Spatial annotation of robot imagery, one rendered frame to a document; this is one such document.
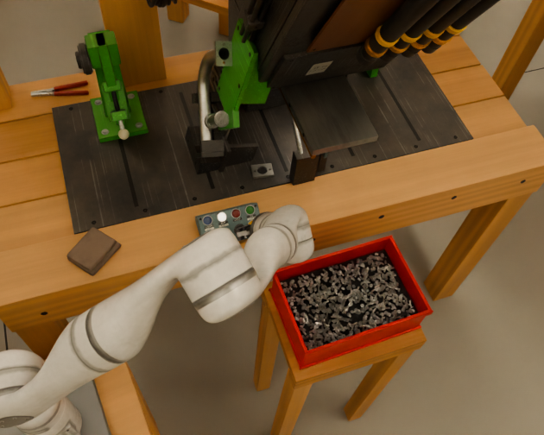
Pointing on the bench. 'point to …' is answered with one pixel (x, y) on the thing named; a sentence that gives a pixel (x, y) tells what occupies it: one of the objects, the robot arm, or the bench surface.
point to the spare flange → (263, 173)
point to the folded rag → (93, 251)
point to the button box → (227, 218)
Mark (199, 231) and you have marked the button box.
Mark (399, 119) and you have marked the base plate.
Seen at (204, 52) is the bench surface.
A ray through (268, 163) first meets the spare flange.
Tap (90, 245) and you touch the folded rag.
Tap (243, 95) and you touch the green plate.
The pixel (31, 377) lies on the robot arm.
